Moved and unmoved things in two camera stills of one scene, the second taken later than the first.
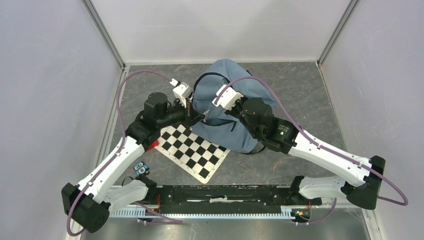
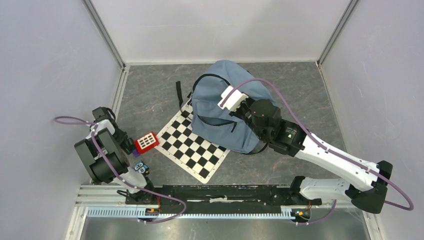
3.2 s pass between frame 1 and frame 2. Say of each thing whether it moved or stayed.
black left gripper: moved
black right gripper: stayed
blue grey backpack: stayed
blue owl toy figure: stayed
